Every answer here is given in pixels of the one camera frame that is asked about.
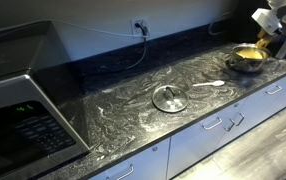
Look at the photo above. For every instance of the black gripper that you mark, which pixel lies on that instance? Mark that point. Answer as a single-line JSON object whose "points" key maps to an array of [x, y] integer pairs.
{"points": [[283, 30]]}

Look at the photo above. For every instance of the blue pasta box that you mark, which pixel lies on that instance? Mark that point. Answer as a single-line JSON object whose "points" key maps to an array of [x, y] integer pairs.
{"points": [[264, 40]]}

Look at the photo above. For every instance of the round glass pot lid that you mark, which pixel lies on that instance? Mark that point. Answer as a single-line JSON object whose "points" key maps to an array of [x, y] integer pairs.
{"points": [[170, 99]]}

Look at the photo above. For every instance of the stainless steel pot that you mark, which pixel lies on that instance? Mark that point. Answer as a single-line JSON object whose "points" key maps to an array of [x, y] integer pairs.
{"points": [[248, 65]]}

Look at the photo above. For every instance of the white plastic spoon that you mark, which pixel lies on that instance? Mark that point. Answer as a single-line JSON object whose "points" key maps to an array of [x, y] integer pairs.
{"points": [[213, 83]]}

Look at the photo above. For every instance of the blue cabinet front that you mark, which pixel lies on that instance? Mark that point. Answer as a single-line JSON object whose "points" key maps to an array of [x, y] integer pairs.
{"points": [[189, 146], [266, 103], [143, 163]]}

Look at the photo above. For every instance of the round silver cabinet lock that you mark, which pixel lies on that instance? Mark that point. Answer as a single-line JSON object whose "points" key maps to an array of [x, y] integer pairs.
{"points": [[155, 148], [236, 104]]}

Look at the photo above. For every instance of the black steel microwave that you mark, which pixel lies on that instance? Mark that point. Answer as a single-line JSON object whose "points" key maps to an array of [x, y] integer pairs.
{"points": [[33, 133]]}

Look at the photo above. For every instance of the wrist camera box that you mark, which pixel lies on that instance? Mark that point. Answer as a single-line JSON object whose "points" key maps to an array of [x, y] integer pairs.
{"points": [[266, 20]]}

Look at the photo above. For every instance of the white wall outlet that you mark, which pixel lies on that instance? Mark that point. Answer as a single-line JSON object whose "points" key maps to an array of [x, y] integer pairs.
{"points": [[136, 28]]}

